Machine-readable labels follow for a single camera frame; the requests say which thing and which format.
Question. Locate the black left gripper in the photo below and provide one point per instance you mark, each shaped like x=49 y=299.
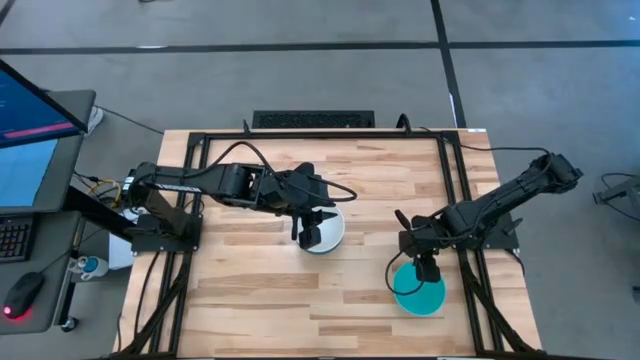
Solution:
x=300 y=187

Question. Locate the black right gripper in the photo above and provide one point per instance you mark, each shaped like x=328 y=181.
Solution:
x=420 y=237

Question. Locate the blue bowl with white inside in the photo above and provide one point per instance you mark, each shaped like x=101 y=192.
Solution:
x=332 y=235

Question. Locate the teal plate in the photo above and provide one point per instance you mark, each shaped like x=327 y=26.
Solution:
x=420 y=300

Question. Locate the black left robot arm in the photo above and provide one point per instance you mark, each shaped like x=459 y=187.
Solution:
x=220 y=182

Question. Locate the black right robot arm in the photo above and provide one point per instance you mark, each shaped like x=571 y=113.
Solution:
x=500 y=197

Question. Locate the black floor vent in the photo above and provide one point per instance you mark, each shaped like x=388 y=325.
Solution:
x=312 y=119

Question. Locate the black table clamp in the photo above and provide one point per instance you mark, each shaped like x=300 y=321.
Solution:
x=404 y=122
x=246 y=126

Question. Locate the white box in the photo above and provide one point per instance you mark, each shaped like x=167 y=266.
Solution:
x=120 y=255

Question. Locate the white bottle blue cap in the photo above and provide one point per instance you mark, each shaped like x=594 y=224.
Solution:
x=92 y=267

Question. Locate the person's foot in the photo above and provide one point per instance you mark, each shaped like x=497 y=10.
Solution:
x=95 y=120

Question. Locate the grey keyboard desk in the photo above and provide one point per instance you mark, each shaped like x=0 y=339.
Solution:
x=55 y=260

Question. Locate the black caster wheel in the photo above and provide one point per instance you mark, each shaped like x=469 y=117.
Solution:
x=70 y=324

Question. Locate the black keyboard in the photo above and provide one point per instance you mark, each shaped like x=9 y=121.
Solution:
x=15 y=240

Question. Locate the black mouse red light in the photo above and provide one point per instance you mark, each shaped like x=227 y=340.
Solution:
x=22 y=295

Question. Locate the computer monitor blue screen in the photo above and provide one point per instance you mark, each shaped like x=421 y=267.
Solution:
x=30 y=110

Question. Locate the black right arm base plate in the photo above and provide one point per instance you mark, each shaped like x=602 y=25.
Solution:
x=505 y=235

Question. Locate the black aluminium table frame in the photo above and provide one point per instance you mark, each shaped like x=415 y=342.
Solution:
x=325 y=135

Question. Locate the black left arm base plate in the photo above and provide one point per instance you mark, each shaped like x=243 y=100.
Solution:
x=165 y=240

